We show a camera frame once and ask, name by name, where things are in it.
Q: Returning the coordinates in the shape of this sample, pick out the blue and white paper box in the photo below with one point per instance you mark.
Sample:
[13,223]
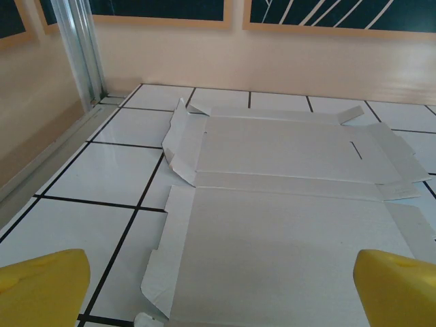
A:
[272,238]

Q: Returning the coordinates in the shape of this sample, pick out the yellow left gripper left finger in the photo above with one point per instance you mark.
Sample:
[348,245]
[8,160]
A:
[41,289]

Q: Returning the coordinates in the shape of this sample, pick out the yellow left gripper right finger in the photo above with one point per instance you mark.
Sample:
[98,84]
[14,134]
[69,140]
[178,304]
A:
[398,293]

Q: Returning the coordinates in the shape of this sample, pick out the aluminium frame post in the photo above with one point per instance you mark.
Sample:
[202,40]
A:
[83,51]

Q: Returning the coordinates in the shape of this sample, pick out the aluminium side rail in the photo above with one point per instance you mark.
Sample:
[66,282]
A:
[58,146]

